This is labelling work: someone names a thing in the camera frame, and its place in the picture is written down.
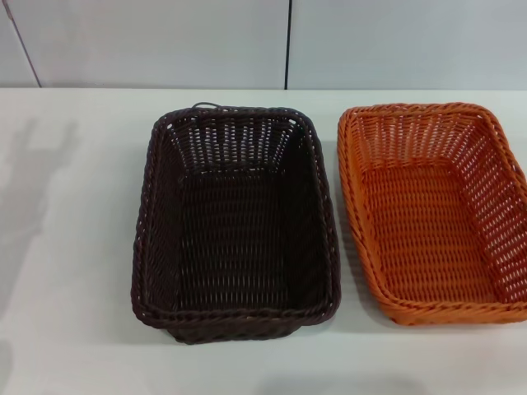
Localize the dark brown woven basket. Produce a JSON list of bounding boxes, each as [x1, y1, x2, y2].
[[130, 101, 343, 343]]

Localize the orange woven basket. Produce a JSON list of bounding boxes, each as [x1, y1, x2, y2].
[[337, 101, 527, 328]]

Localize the black vertical wall strip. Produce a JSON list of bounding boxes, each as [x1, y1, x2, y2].
[[282, 0, 294, 91]]

